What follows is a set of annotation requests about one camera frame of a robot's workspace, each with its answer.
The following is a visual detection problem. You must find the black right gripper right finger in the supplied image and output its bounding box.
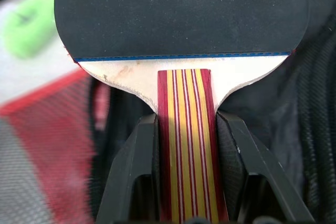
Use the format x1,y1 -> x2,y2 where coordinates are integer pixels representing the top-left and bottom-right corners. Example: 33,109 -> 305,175
215,110 -> 316,224

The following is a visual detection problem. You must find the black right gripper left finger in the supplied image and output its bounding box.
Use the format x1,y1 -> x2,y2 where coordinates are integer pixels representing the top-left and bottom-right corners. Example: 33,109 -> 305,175
94,114 -> 162,224

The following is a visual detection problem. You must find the green fuzzy zipper pompom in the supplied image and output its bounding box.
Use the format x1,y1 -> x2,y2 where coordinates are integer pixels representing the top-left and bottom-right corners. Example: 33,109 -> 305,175
0,0 -> 58,60

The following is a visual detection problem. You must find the black red paddle case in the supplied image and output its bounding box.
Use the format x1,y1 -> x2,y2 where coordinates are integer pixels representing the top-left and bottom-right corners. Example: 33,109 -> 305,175
0,0 -> 336,224

